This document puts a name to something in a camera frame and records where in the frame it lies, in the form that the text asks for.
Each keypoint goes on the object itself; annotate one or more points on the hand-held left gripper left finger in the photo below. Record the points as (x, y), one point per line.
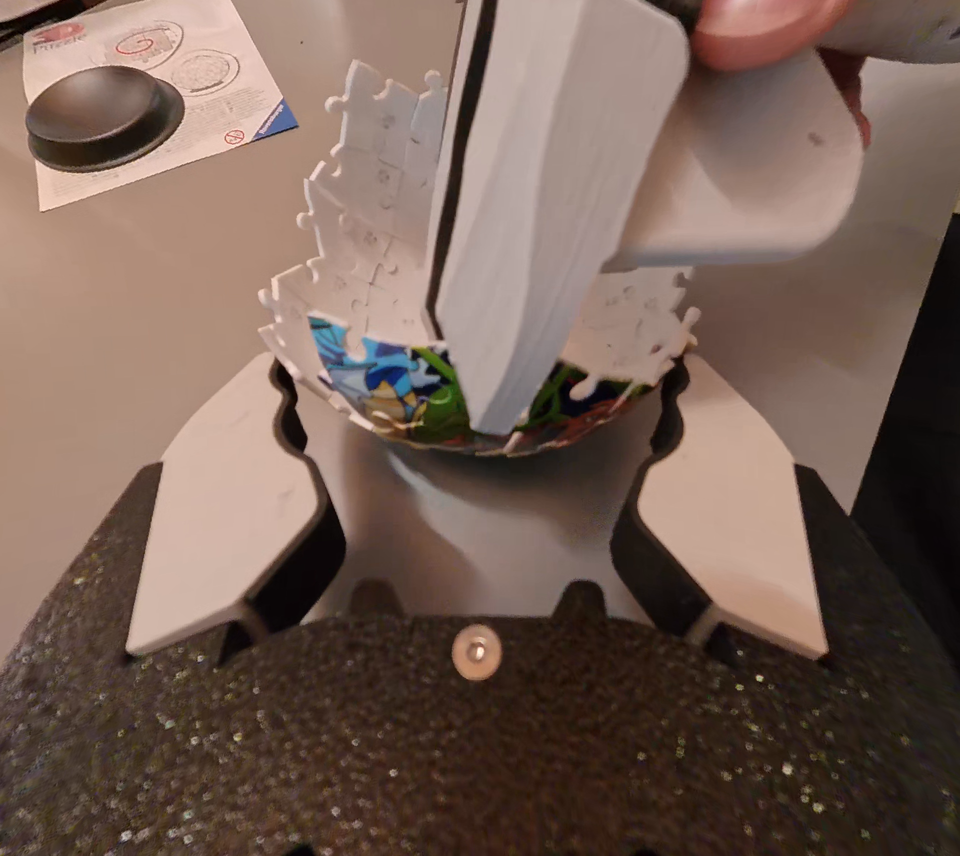
(225, 511)

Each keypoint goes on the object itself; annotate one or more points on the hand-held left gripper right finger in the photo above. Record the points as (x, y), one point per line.
(735, 519)

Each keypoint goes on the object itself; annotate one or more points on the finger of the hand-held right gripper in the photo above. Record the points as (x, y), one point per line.
(446, 144)
(540, 196)

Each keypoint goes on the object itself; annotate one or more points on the colourful cartoon puzzle ball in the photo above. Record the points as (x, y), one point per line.
(360, 211)

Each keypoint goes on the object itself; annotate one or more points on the black round ball stand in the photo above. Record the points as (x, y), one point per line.
(97, 114)

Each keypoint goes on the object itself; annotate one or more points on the printed instruction leaflet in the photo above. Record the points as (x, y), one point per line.
(225, 91)

